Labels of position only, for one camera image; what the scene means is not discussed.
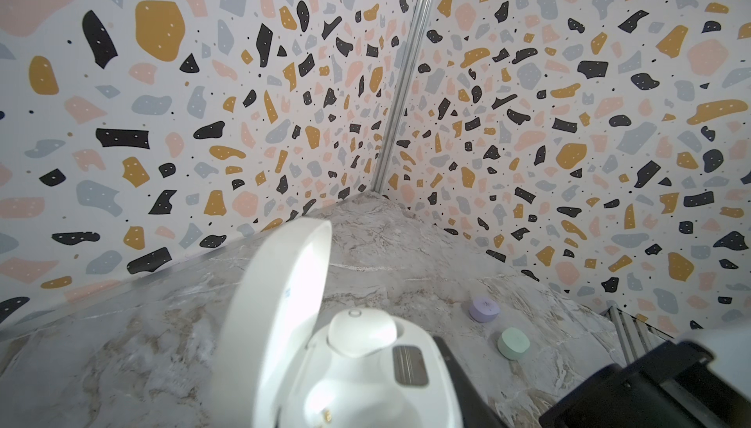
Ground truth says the white charging case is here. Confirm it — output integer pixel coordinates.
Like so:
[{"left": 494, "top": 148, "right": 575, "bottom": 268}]
[{"left": 210, "top": 219, "right": 463, "bottom": 427}]

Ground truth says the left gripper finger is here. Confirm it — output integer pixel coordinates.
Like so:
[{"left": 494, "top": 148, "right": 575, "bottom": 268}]
[{"left": 433, "top": 336, "right": 508, "bottom": 428}]

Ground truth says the mint green charging case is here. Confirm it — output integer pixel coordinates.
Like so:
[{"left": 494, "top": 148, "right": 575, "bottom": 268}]
[{"left": 496, "top": 327, "right": 531, "bottom": 361}]

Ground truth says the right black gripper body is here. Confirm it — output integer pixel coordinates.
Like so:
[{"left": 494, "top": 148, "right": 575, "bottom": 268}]
[{"left": 539, "top": 341, "right": 750, "bottom": 427}]

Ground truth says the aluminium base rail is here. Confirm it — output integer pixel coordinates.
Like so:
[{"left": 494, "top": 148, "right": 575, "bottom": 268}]
[{"left": 602, "top": 306, "right": 673, "bottom": 365}]

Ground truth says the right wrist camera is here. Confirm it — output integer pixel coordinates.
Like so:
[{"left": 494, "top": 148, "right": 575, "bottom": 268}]
[{"left": 675, "top": 318, "right": 750, "bottom": 399}]

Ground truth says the white earbud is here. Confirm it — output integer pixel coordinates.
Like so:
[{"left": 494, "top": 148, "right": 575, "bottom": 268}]
[{"left": 327, "top": 308, "right": 398, "bottom": 359}]

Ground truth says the purple charging case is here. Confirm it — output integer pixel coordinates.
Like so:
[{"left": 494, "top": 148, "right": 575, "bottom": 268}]
[{"left": 469, "top": 297, "right": 500, "bottom": 324}]

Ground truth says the right corner aluminium profile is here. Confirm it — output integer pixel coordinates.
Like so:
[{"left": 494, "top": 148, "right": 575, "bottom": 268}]
[{"left": 372, "top": 0, "right": 434, "bottom": 194}]

